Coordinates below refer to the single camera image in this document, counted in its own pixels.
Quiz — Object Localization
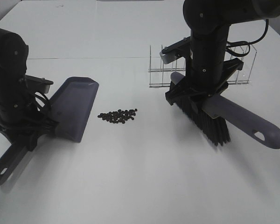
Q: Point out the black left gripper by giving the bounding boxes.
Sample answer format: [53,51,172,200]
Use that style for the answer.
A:
[0,118,59,151]

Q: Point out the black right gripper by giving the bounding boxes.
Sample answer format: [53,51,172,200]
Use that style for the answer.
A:
[165,58,244,121]

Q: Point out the purple plastic dustpan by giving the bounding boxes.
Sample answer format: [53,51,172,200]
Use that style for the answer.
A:
[0,77,99,185]

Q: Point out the pile of coffee beans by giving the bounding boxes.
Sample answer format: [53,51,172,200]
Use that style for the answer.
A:
[97,108,138,124]

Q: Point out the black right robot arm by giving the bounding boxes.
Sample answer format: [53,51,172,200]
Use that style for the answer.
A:
[160,0,280,121]

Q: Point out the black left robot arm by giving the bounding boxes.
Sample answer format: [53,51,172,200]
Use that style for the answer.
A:
[0,28,57,151]

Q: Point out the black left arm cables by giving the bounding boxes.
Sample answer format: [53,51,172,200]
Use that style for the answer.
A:
[25,91,59,131]

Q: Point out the chrome wire dish rack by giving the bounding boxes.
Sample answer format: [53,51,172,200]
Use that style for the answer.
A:
[148,45,257,88]

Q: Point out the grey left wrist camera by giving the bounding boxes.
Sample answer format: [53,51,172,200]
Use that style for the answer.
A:
[25,75,54,94]

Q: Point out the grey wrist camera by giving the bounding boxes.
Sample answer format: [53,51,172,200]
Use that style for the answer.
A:
[159,37,192,64]
[25,75,54,94]

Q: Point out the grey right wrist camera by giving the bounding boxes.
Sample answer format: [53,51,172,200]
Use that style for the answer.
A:
[159,37,192,64]

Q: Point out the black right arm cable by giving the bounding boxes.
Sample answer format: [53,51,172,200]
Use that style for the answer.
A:
[225,18,270,59]

